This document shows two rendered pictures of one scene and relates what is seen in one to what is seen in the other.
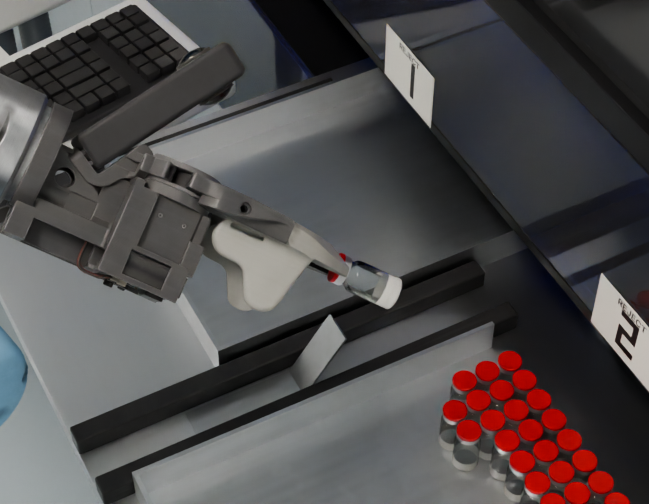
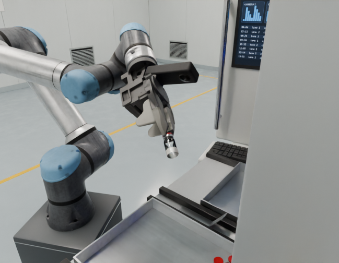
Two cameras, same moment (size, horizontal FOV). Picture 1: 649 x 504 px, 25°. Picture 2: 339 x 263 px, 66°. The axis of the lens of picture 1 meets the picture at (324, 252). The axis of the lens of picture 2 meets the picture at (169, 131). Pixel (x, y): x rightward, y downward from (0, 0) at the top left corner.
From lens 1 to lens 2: 0.79 m
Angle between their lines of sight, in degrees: 56
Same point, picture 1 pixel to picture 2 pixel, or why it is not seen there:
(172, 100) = (168, 68)
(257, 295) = (138, 120)
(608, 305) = not seen: outside the picture
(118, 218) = (133, 83)
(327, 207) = not seen: hidden behind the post
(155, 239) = (134, 92)
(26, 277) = (201, 168)
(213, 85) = (178, 69)
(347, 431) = (200, 243)
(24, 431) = not seen: hidden behind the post
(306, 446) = (188, 235)
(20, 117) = (138, 52)
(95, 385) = (180, 188)
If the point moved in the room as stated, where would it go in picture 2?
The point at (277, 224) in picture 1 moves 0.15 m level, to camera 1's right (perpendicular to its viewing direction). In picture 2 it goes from (153, 103) to (190, 135)
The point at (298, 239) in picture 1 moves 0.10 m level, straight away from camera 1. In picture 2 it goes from (155, 111) to (200, 104)
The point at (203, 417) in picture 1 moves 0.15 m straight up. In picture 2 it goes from (184, 210) to (185, 166)
